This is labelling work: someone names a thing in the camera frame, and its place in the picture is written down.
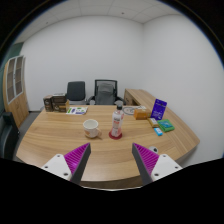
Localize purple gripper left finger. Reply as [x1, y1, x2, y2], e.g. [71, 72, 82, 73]
[41, 142, 92, 186]

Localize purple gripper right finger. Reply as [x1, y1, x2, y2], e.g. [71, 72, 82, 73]
[131, 142, 184, 186]

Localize clear water bottle pink label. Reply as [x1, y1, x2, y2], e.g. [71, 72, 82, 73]
[110, 105, 124, 137]

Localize small blue box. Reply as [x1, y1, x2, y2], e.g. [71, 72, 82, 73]
[154, 128, 163, 136]

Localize white ceramic mug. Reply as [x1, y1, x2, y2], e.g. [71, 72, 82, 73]
[83, 119, 102, 138]

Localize red round coaster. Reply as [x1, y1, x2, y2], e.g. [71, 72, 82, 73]
[108, 132, 122, 140]

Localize small yellow box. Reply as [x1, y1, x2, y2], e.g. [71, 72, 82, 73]
[148, 118, 159, 128]

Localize green box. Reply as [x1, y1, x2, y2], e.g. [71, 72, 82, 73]
[157, 119, 175, 132]

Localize wooden office desk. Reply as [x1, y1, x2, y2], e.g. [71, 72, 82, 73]
[15, 88, 201, 190]

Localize orange tissue box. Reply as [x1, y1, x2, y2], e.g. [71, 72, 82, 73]
[134, 109, 151, 120]

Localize green white leaflet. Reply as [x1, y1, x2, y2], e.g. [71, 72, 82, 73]
[66, 107, 88, 115]

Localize round patterned plate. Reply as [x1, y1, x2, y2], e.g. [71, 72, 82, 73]
[123, 106, 136, 115]

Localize purple standing card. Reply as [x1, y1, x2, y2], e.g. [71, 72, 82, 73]
[151, 99, 167, 120]

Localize dark brown box right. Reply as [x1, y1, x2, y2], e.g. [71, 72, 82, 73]
[52, 93, 69, 112]

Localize dark brown box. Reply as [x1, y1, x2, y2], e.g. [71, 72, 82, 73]
[43, 95, 53, 112]
[52, 93, 69, 112]

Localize dark brown box left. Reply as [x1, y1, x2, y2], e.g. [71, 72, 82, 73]
[43, 95, 53, 112]

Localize dark grey office chair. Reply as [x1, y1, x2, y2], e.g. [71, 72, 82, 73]
[66, 81, 86, 104]

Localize black chair at left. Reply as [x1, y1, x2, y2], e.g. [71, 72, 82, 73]
[0, 112, 20, 160]

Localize grey mesh office chair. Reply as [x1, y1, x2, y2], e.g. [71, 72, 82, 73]
[87, 79, 126, 105]

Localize wooden glass door cabinet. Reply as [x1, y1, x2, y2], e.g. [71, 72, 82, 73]
[3, 56, 29, 127]

